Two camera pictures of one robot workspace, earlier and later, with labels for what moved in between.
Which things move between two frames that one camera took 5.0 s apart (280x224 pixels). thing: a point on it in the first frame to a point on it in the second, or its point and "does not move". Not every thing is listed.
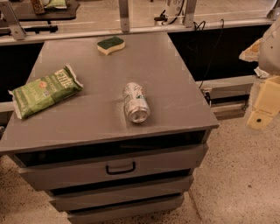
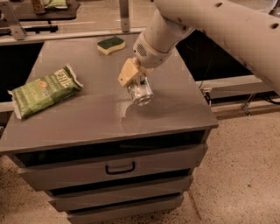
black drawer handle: [120, 172] does not move
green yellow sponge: [110, 45] does not move
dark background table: [25, 12] does not move
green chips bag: [39, 93] does not move
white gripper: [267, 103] to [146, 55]
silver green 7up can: [136, 102] to [141, 91]
